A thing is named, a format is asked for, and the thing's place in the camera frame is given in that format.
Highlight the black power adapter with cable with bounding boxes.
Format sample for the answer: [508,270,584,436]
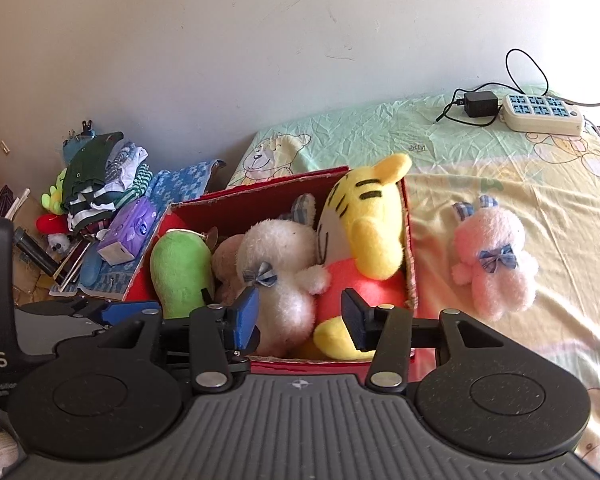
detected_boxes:
[434,49,551,127]

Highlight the green plush toy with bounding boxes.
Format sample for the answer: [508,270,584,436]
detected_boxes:
[150,228,216,320]

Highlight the blue floral cloth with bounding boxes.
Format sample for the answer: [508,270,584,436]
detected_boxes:
[50,159,227,301]

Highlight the pink bunny plush toy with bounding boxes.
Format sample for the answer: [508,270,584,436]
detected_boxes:
[451,195,540,322]

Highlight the purple tissue pack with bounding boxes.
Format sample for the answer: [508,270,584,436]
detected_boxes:
[96,197,157,266]

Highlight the yellow tiger plush toy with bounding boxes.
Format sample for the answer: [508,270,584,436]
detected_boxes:
[312,152,413,361]

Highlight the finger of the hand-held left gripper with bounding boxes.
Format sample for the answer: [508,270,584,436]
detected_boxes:
[72,296,162,331]

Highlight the green yellow toy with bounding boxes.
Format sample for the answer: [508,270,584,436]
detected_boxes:
[41,169,68,213]

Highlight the cream power strip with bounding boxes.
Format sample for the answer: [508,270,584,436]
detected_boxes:
[500,92,585,136]

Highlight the red cardboard box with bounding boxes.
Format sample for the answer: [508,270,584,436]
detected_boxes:
[125,166,420,376]

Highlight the dark flat book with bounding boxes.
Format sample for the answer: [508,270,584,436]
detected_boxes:
[52,237,93,286]

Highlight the black tube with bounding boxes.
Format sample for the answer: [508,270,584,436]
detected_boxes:
[12,227,56,273]

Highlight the grey power cable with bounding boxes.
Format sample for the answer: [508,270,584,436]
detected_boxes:
[565,87,600,108]

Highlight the cartoon printed bed sheet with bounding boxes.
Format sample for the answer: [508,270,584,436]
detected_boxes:
[227,84,600,476]

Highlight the pink teddy bear plush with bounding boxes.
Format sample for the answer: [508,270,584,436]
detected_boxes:
[210,234,248,306]

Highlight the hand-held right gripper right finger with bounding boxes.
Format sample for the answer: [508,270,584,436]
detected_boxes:
[341,288,511,392]

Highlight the small black white toy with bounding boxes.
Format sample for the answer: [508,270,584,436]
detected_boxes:
[47,232,73,256]

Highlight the pile of folded clothes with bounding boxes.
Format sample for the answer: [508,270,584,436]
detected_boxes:
[60,131,153,233]

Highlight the red plush toy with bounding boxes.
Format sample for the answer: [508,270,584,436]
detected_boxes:
[35,212,71,236]

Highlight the white bunny plush toy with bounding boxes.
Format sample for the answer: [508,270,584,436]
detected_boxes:
[236,192,330,358]

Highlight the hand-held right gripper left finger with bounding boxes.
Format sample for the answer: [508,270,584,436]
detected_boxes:
[95,286,261,394]

